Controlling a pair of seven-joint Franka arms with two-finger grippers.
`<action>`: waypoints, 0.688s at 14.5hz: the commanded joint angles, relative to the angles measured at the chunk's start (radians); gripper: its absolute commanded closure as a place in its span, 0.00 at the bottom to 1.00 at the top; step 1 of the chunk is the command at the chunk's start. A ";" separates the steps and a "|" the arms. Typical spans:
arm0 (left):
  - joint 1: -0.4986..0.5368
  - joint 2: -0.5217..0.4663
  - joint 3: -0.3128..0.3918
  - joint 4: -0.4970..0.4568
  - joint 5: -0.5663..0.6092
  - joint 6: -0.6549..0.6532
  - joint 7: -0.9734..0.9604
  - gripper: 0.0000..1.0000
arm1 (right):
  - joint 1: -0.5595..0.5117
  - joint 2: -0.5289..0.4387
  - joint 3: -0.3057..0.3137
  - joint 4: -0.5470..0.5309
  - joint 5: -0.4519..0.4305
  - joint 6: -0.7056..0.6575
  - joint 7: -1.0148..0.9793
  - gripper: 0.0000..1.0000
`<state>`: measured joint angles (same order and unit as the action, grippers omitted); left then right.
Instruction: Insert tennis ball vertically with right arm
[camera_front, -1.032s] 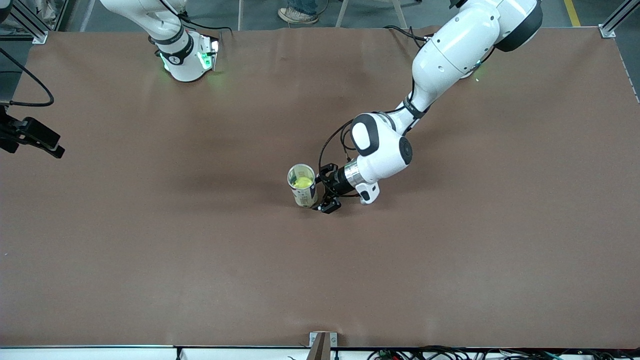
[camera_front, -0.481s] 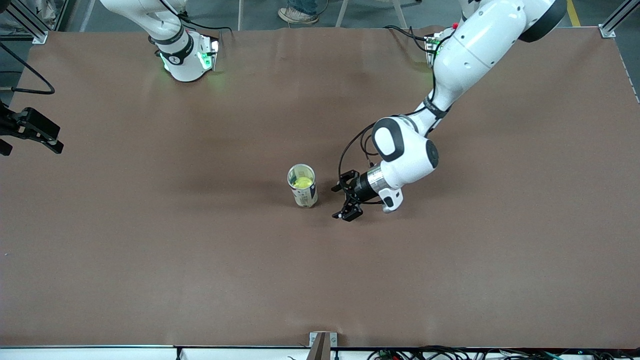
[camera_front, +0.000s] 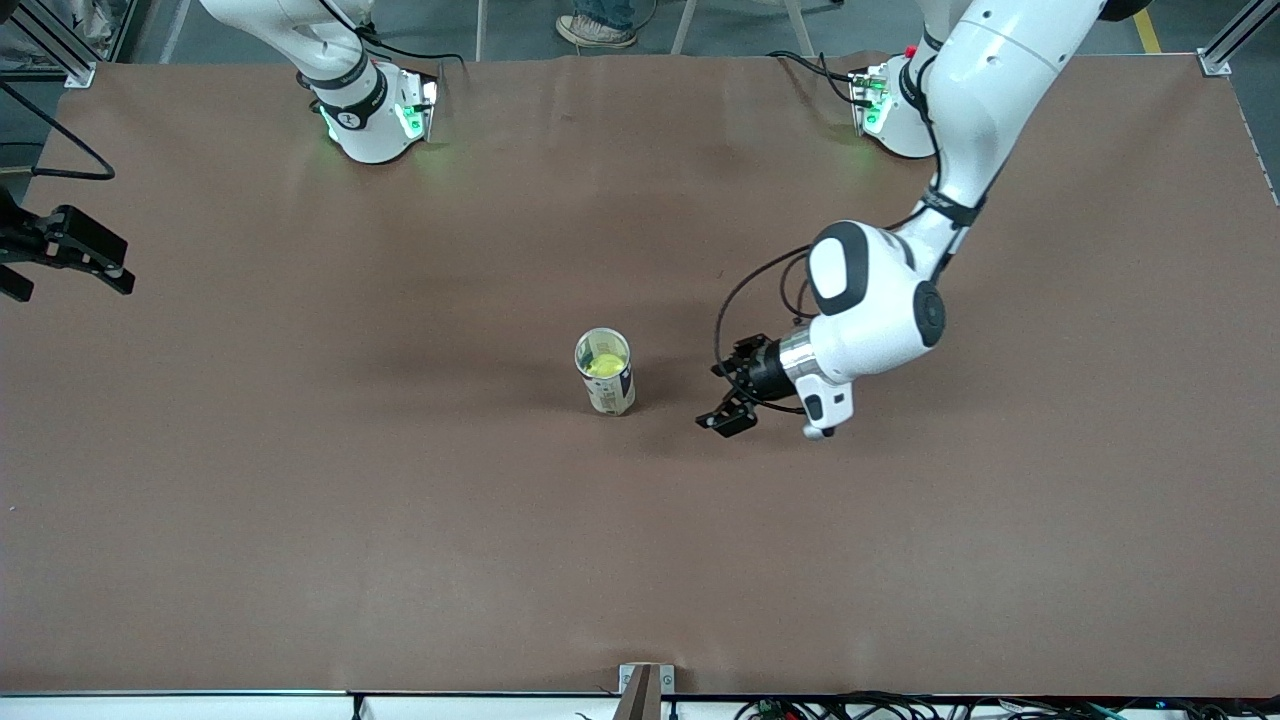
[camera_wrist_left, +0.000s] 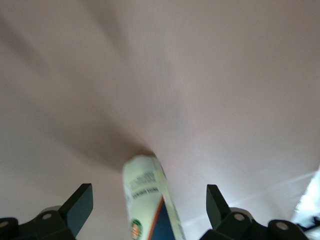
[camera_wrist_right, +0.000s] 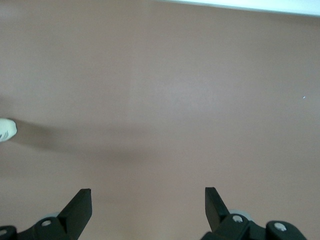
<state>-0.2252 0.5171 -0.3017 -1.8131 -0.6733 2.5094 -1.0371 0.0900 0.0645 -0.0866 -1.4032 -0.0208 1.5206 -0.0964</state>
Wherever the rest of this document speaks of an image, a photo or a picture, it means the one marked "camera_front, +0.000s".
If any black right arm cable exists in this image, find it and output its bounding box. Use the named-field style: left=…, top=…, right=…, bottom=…
left=0, top=78, right=117, bottom=183

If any black base power cable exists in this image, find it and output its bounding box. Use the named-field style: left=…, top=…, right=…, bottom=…
left=355, top=22, right=469, bottom=66
left=768, top=50, right=866, bottom=106

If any grey sneaker shoe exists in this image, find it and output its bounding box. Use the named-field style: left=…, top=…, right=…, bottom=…
left=556, top=12, right=639, bottom=49

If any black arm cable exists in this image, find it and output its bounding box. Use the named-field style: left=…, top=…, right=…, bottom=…
left=0, top=78, right=117, bottom=183
left=714, top=245, right=831, bottom=416

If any tangled cable bundle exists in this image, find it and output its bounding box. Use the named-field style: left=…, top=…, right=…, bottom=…
left=735, top=690, right=1280, bottom=720

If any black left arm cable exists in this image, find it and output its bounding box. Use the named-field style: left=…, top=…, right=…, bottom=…
left=714, top=245, right=831, bottom=416

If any brown table cover mat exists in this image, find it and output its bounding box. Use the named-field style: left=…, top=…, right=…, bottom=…
left=0, top=52, right=1280, bottom=698

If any aluminium frame post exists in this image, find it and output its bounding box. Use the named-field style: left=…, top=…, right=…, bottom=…
left=0, top=0, right=97, bottom=89
left=1198, top=0, right=1280, bottom=77

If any white Wilson tennis ball can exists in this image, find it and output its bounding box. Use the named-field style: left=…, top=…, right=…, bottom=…
left=574, top=328, right=637, bottom=417

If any white table edge rail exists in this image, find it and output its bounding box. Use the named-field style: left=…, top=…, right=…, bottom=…
left=0, top=690, right=621, bottom=720

